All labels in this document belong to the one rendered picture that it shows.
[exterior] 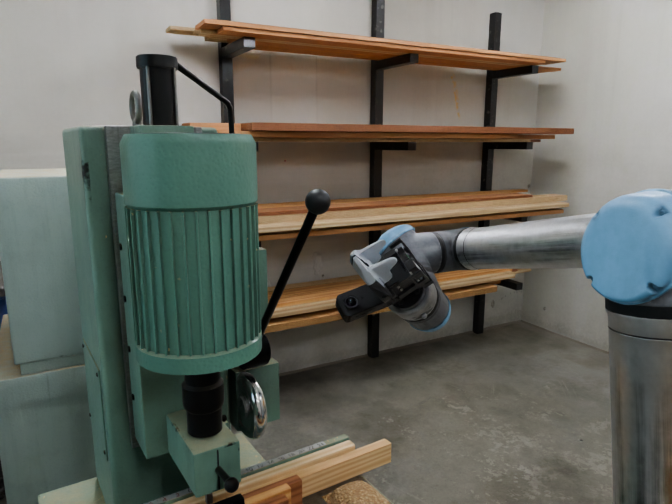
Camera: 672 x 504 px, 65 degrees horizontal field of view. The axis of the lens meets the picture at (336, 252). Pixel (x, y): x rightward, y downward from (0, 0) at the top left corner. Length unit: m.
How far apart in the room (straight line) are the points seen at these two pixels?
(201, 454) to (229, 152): 0.42
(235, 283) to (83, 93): 2.42
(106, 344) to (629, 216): 0.78
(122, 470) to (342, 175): 2.71
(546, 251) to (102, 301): 0.73
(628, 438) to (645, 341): 0.12
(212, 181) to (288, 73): 2.70
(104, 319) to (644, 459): 0.77
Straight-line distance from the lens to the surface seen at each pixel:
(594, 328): 4.41
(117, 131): 0.90
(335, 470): 1.01
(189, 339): 0.71
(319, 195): 0.71
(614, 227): 0.64
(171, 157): 0.67
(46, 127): 3.03
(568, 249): 0.90
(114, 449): 1.04
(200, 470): 0.83
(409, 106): 3.78
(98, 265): 0.93
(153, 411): 0.92
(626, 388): 0.68
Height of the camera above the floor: 1.49
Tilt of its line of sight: 12 degrees down
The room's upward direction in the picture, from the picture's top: straight up
